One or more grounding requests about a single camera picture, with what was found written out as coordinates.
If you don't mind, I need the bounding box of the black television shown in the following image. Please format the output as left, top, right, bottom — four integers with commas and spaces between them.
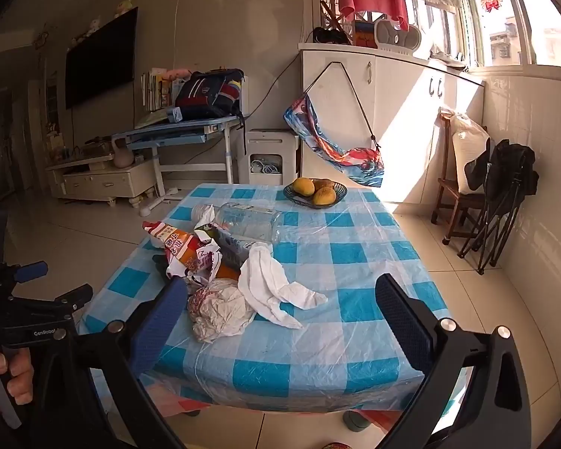
64, 7, 138, 109

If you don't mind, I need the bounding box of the white tissue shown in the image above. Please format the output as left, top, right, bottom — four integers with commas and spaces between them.
237, 242, 329, 329

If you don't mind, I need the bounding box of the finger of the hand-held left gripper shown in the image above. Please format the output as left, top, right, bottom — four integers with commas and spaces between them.
47, 284, 94, 315
0, 261, 48, 297

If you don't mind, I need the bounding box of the cream TV cabinet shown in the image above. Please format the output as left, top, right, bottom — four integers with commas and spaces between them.
44, 152, 159, 207

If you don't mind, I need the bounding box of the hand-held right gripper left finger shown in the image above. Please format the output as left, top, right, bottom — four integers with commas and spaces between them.
32, 277, 190, 449

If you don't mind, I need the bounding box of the blue checked tablecloth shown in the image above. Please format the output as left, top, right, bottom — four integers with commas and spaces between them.
77, 183, 454, 415

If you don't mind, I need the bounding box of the white shoe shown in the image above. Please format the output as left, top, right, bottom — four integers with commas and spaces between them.
427, 47, 466, 68

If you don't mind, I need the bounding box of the pink kettlebell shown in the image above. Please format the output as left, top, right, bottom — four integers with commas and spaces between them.
111, 135, 134, 169

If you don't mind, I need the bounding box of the colourful hanging bag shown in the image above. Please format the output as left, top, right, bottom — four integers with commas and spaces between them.
283, 94, 385, 189

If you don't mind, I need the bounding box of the clear plastic bottle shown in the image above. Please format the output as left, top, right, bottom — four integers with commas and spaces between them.
191, 202, 283, 244

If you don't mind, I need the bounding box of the white plastic appliance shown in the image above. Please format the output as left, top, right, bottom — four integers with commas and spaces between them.
373, 19, 422, 53

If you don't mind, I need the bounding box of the row of books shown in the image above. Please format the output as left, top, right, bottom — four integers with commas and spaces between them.
140, 66, 174, 113

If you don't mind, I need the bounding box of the person's left hand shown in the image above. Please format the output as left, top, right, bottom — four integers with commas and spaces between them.
0, 351, 34, 405

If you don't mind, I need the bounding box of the dark fruit bowl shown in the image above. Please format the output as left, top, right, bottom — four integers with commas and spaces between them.
283, 178, 349, 210

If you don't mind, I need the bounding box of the window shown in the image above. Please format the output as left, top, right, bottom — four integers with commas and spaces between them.
449, 0, 561, 68

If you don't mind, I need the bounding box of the white printed wrapper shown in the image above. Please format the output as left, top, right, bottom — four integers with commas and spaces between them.
208, 224, 258, 269

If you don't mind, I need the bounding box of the white cabinet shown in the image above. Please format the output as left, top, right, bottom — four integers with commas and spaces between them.
298, 42, 487, 205

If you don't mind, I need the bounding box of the white sack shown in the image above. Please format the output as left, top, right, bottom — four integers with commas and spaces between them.
442, 109, 491, 195

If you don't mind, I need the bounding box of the dark blue backpack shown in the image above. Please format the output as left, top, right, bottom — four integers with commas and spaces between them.
174, 69, 246, 120

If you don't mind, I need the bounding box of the orange box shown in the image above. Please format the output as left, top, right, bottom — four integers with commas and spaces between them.
353, 22, 377, 48

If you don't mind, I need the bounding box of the black hanging cord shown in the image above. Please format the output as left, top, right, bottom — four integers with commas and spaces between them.
304, 60, 379, 150

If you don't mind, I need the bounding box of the orange red snack wrapper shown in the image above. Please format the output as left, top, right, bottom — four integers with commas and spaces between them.
142, 221, 225, 286

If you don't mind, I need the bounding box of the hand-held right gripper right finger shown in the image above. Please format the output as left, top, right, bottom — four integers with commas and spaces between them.
375, 274, 534, 449

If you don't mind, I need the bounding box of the wooden chair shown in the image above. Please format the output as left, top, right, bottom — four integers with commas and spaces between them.
431, 111, 491, 246

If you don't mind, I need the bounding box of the white paper wrapper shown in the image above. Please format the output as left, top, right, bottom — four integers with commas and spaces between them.
187, 278, 258, 343

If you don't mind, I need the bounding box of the blue white study desk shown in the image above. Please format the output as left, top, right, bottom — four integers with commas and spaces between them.
111, 116, 246, 211

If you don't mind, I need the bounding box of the black folding chair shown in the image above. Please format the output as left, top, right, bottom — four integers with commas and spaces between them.
457, 139, 540, 274

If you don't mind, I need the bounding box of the black bag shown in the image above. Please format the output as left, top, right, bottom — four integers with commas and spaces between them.
312, 25, 351, 45

